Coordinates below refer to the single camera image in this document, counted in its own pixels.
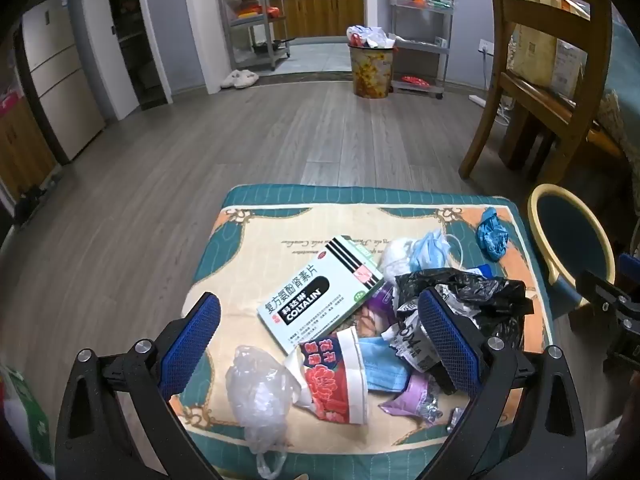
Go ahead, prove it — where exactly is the red flower printed paper cup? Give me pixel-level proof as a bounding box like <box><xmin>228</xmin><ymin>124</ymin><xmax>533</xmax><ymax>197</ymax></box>
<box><xmin>285</xmin><ymin>326</ymin><xmax>371</xmax><ymax>426</ymax></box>

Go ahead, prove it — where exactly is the white plastic bag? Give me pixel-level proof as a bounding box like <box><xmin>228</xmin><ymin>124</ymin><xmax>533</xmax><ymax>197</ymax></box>
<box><xmin>347</xmin><ymin>25</ymin><xmax>399</xmax><ymax>51</ymax></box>

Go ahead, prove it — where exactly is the white and green medicine box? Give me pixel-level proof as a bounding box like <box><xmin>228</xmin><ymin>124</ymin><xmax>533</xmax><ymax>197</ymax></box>
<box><xmin>256</xmin><ymin>235</ymin><xmax>386</xmax><ymax>356</ymax></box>

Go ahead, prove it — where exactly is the purple foil wrapper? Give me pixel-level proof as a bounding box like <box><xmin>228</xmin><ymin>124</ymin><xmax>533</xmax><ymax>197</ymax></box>
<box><xmin>378</xmin><ymin>374</ymin><xmax>443</xmax><ymax>423</ymax></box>

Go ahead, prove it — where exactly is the floral waste bin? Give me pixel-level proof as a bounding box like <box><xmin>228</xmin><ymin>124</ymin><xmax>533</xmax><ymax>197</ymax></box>
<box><xmin>348</xmin><ymin>42</ymin><xmax>396</xmax><ymax>98</ymax></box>

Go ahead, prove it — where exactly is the white power cable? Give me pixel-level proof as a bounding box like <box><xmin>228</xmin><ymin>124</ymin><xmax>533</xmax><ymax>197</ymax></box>
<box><xmin>481</xmin><ymin>52</ymin><xmax>516</xmax><ymax>126</ymax></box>

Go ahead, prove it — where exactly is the black plastic bag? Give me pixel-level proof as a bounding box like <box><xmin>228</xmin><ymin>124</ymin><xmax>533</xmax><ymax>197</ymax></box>
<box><xmin>392</xmin><ymin>267</ymin><xmax>533</xmax><ymax>396</ymax></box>

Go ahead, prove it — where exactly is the blue face mask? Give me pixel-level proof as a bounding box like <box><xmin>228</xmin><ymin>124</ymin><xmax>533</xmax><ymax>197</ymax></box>
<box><xmin>410</xmin><ymin>230</ymin><xmax>466</xmax><ymax>273</ymax></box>
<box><xmin>357</xmin><ymin>336</ymin><xmax>426</xmax><ymax>393</ymax></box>

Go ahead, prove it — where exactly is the wooden chair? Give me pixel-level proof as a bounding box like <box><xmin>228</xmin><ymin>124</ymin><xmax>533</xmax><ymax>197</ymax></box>
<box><xmin>459</xmin><ymin>0</ymin><xmax>626</xmax><ymax>196</ymax></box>

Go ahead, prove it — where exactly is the blue bin with yellow rim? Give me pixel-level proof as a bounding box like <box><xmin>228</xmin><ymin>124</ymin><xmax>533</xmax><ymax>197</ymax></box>
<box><xmin>527</xmin><ymin>183</ymin><xmax>617</xmax><ymax>308</ymax></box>

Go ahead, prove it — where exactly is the wooden side cabinet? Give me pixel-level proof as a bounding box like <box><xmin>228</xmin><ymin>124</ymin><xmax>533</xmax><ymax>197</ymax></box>
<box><xmin>0</xmin><ymin>90</ymin><xmax>58</xmax><ymax>201</ymax></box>

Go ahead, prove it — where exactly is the teal and cream printed mat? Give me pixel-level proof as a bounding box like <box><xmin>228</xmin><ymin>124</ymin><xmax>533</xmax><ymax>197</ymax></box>
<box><xmin>167</xmin><ymin>185</ymin><xmax>556</xmax><ymax>480</ymax></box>

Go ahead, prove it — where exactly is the purple spray bottle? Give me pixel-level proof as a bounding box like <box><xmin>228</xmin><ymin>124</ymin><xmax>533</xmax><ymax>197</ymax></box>
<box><xmin>367</xmin><ymin>282</ymin><xmax>398</xmax><ymax>321</ymax></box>

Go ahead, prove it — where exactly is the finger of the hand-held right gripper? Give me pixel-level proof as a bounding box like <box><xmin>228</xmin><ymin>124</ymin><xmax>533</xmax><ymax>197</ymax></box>
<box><xmin>576</xmin><ymin>269</ymin><xmax>640</xmax><ymax>375</ymax></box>
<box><xmin>618</xmin><ymin>253</ymin><xmax>640</xmax><ymax>285</ymax></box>

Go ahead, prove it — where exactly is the table with teal cloth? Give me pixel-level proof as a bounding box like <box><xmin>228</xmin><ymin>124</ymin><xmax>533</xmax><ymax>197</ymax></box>
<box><xmin>595</xmin><ymin>0</ymin><xmax>640</xmax><ymax>161</ymax></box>

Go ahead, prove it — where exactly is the wooden kitchen cabinet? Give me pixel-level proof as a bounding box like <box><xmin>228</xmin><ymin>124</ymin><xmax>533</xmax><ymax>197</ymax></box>
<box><xmin>280</xmin><ymin>0</ymin><xmax>366</xmax><ymax>40</ymax></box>

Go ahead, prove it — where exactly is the grey wheeled shelf rack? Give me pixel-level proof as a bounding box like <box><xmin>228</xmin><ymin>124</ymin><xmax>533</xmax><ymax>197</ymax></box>
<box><xmin>387</xmin><ymin>0</ymin><xmax>455</xmax><ymax>100</ymax></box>

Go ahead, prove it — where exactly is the metal kitchen shelf rack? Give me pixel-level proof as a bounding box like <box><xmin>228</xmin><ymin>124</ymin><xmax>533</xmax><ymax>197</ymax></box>
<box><xmin>214</xmin><ymin>0</ymin><xmax>292</xmax><ymax>71</ymax></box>

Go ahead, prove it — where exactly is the white package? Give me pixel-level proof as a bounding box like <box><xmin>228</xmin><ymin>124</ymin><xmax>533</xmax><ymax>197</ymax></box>
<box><xmin>554</xmin><ymin>40</ymin><xmax>587</xmax><ymax>96</ymax></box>

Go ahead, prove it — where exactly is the white crumpled tissue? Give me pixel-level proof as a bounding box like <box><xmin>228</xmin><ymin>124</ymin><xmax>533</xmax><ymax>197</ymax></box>
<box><xmin>381</xmin><ymin>237</ymin><xmax>416</xmax><ymax>273</ymax></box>

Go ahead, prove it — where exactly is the brown paper bag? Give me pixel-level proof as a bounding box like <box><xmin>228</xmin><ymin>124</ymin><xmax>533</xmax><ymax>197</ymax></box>
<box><xmin>509</xmin><ymin>0</ymin><xmax>560</xmax><ymax>86</ymax></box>

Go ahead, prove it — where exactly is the clear crumpled plastic bag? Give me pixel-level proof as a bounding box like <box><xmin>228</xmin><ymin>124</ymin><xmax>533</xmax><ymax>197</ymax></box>
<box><xmin>225</xmin><ymin>345</ymin><xmax>313</xmax><ymax>478</ymax></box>

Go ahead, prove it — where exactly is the white refrigerator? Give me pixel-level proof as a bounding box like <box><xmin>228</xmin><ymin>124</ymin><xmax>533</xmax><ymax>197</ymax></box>
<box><xmin>20</xmin><ymin>0</ymin><xmax>107</xmax><ymax>163</ymax></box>

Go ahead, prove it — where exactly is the blue crumpled glove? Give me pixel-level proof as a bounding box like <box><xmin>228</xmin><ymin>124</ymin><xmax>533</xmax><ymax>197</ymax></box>
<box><xmin>475</xmin><ymin>206</ymin><xmax>511</xmax><ymax>262</ymax></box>

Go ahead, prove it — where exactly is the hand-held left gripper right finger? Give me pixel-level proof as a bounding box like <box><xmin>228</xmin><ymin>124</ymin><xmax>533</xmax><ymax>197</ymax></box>
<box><xmin>416</xmin><ymin>287</ymin><xmax>588</xmax><ymax>480</ymax></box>

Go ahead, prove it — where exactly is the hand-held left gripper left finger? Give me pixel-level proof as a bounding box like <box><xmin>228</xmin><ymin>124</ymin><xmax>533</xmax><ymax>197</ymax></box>
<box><xmin>54</xmin><ymin>291</ymin><xmax>223</xmax><ymax>480</ymax></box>

